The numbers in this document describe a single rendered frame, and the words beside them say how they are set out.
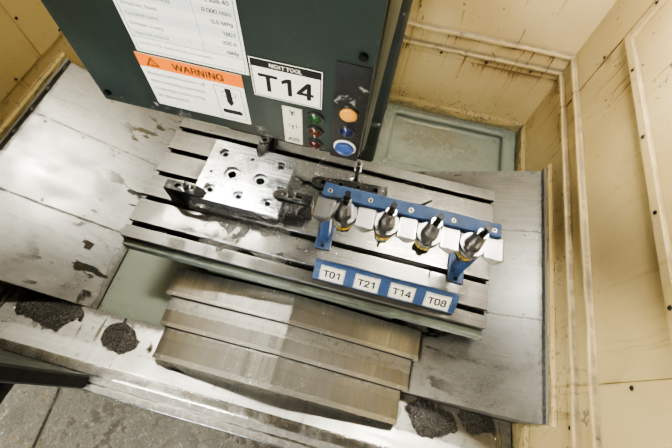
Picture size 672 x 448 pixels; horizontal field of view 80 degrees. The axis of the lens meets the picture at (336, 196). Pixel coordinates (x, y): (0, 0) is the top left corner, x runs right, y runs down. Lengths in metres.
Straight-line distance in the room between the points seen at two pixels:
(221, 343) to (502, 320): 0.94
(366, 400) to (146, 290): 0.89
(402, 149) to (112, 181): 1.27
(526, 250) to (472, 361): 0.44
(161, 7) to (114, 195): 1.33
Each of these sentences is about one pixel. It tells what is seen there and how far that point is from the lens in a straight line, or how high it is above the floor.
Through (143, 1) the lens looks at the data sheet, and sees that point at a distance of 0.57.
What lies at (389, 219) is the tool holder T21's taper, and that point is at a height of 1.28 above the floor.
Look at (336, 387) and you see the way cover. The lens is 1.42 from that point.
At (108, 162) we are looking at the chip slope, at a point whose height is 0.72.
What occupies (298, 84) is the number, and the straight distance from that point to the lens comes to 0.54.
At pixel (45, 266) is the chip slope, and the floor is 0.72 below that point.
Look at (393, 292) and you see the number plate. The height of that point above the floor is 0.93.
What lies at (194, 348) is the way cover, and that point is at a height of 0.71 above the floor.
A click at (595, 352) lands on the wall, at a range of 1.26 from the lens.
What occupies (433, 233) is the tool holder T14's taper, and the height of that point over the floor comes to 1.26.
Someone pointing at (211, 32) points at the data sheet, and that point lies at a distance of 0.54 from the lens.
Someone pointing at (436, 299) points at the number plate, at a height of 0.94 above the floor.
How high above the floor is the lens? 2.14
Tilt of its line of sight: 62 degrees down
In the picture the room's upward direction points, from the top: 7 degrees clockwise
